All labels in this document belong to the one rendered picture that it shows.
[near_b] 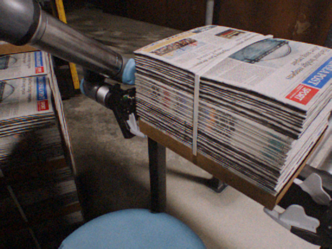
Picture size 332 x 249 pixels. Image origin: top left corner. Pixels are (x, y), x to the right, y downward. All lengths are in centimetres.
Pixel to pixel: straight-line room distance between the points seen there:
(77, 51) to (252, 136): 41
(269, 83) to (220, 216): 115
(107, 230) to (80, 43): 49
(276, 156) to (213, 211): 110
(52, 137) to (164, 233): 70
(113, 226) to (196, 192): 142
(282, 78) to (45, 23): 44
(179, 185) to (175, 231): 144
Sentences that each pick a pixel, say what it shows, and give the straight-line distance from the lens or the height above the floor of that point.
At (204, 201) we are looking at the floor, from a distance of 157.
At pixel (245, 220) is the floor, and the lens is 153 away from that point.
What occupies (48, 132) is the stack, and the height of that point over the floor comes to 75.
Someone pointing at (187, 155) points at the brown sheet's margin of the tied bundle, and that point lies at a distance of 60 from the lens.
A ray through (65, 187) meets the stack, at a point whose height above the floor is 52.
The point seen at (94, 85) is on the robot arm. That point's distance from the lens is 87.
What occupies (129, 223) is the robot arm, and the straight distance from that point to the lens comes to 20.
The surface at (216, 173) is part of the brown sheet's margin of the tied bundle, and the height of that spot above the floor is 81.
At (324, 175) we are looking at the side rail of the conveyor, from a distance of 66.
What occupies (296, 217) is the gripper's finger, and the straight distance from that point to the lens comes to 54.
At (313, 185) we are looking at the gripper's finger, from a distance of 60.
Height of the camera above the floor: 121
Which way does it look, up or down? 34 degrees down
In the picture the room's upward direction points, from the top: straight up
